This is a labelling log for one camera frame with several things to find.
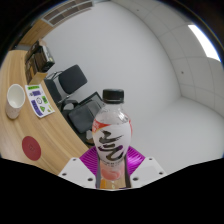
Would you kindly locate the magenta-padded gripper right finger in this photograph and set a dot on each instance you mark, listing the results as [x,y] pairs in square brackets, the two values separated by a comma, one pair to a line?
[146,170]

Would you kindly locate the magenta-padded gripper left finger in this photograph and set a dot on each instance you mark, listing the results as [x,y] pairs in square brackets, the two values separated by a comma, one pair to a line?
[78,171]

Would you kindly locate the flat round red coaster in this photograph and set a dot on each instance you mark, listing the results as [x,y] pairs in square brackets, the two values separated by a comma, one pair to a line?
[31,148]

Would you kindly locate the white sticker sheet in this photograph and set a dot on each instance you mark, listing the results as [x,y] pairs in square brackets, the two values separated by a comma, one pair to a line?
[39,100]

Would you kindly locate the black mesh-backed office chair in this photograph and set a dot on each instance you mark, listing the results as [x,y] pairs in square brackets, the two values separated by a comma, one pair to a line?
[96,98]

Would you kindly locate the white patterned paper cup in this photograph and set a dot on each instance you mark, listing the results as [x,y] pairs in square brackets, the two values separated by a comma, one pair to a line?
[15,100]

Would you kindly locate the rectangular ceiling light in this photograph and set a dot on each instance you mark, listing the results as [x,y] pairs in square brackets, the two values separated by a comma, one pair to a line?
[204,41]

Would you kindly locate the glossy black box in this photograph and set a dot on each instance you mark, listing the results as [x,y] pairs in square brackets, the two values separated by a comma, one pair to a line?
[45,58]

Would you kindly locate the grey backpack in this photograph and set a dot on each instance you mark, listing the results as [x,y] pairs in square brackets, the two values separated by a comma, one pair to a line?
[81,118]

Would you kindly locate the clear drink bottle black cap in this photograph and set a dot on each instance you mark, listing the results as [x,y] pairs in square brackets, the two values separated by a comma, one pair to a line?
[111,140]

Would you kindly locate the dark brown box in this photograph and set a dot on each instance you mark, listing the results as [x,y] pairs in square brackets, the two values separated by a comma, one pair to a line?
[30,55]

